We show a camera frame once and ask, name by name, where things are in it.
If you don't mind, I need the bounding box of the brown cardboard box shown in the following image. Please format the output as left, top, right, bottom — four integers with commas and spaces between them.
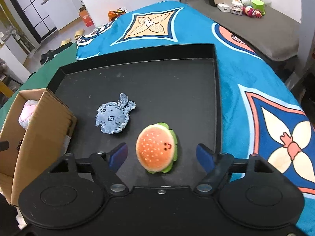
1, 88, 77, 206

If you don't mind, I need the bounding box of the blue denim rabbit plush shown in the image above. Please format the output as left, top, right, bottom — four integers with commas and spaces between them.
95, 93, 136, 135

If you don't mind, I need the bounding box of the orange burger plush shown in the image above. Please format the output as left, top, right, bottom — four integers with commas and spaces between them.
136, 123, 178, 174

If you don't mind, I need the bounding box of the grey pink fluffy plush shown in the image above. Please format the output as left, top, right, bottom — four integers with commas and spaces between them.
18, 100, 38, 130

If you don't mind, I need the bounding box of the blue patterned blanket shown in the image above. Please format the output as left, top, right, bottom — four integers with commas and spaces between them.
76, 1, 314, 235

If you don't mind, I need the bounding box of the green blanket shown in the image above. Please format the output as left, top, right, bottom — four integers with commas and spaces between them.
0, 41, 78, 115

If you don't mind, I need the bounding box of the black shallow tray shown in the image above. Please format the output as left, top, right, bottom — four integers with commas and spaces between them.
48, 44, 221, 188

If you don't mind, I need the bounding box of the left yellow slipper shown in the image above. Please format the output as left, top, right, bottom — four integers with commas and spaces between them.
60, 38, 71, 46

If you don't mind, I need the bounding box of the yellow slipper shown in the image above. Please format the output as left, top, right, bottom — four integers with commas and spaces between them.
60, 38, 71, 46
74, 29, 85, 40

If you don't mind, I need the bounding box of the right yellow slipper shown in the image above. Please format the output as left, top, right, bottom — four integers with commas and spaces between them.
74, 29, 85, 40

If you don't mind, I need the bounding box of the orange gift bag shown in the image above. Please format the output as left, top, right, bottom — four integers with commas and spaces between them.
108, 8, 127, 22

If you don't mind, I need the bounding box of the grey bench cushion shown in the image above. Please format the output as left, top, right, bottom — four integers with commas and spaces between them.
180, 0, 299, 62

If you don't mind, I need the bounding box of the orange cardboard box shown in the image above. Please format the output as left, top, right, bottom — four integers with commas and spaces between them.
79, 6, 94, 27

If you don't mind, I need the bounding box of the white kitchen cabinet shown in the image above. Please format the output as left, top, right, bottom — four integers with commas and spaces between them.
41, 0, 82, 30

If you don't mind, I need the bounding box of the white small box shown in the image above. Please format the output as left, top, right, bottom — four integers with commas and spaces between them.
217, 3, 231, 13

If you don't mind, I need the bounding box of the black grid sliding door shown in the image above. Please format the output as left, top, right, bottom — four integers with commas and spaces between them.
10, 0, 57, 43

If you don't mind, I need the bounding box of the red small toy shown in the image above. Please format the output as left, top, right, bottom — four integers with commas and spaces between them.
243, 6, 263, 18

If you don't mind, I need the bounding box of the green small container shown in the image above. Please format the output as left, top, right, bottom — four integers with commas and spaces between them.
252, 0, 265, 15

